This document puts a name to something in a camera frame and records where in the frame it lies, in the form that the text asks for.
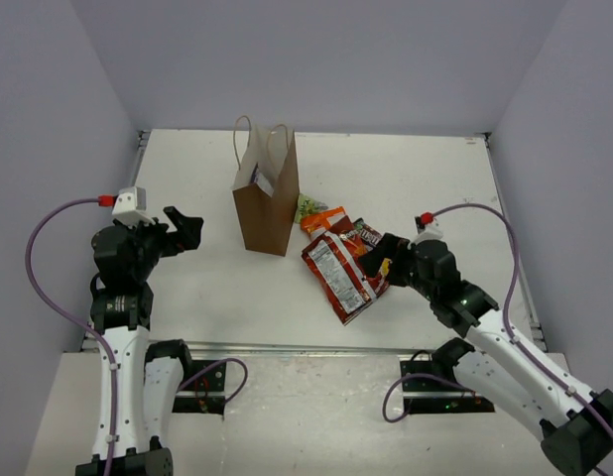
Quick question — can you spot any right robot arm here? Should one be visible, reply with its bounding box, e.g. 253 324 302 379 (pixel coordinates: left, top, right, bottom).
359 234 613 475

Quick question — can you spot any brown paper bag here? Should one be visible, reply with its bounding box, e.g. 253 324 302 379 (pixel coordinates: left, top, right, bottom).
232 115 300 256

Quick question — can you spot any purple cable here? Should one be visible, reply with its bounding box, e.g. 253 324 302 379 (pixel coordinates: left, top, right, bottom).
382 202 613 476
26 196 248 476

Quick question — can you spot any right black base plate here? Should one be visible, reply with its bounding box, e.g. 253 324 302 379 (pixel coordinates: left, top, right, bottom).
400 350 495 415

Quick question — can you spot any orange Reese's packet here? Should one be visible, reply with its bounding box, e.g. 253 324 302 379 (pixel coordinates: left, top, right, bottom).
301 206 346 239

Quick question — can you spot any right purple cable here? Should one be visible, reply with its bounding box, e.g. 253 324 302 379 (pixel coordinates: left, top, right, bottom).
382 202 613 476

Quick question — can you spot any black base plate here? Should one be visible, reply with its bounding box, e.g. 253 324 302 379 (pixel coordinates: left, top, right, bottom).
400 350 495 415
173 363 227 416

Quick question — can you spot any red Doritos chip bag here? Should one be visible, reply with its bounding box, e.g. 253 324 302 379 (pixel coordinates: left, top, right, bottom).
302 216 390 325

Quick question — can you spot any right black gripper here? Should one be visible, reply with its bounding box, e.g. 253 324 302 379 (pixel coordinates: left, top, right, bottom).
357 232 437 302

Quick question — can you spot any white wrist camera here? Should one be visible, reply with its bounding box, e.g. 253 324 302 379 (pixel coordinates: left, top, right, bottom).
112 186 156 227
413 212 443 244

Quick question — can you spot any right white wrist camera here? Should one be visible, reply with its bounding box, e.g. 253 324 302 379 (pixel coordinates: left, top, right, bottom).
413 212 443 244

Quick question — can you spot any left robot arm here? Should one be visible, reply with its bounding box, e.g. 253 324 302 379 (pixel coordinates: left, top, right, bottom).
75 206 203 475

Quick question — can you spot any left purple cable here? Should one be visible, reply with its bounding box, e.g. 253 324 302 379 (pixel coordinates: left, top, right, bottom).
26 196 248 476

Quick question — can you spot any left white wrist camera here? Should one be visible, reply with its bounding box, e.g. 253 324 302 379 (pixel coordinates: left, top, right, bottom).
112 186 156 227

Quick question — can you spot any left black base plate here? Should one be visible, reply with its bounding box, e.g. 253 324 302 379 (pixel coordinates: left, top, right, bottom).
173 363 227 416

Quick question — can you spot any purple Fox's candy bag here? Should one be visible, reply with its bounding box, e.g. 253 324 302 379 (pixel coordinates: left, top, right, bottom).
250 166 274 196

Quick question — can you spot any brown M&M's packet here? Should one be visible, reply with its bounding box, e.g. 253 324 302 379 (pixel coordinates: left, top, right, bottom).
353 218 383 251

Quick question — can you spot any green candy packet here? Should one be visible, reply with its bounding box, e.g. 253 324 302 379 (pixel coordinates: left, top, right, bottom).
294 193 328 224

